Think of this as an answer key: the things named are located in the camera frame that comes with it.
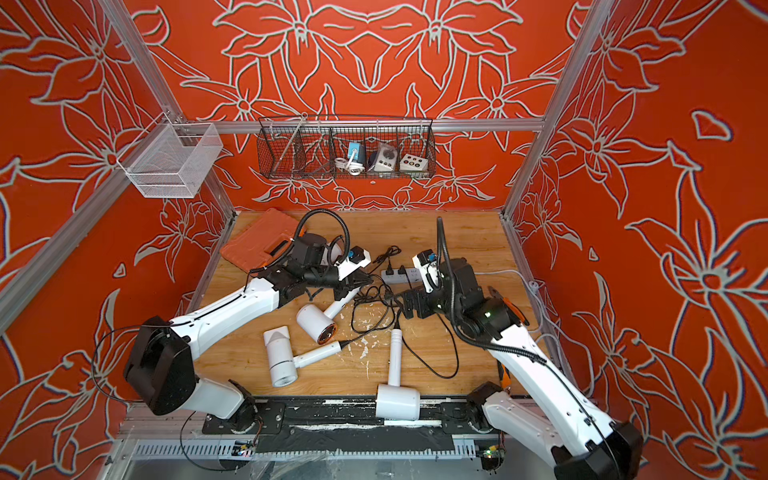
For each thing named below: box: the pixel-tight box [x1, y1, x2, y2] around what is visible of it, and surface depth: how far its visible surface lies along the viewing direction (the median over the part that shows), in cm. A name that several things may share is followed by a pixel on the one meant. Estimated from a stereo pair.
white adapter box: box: [373, 144, 398, 172], surface depth 93 cm
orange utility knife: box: [501, 364, 513, 389], surface depth 81 cm
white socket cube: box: [399, 153, 429, 172], surface depth 96 cm
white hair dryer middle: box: [296, 288, 361, 345], surface depth 87 cm
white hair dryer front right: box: [375, 328, 421, 421], surface depth 72 cm
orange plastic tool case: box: [220, 208, 299, 272], surface depth 106 cm
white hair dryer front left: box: [263, 326, 342, 388], surface depth 81 cm
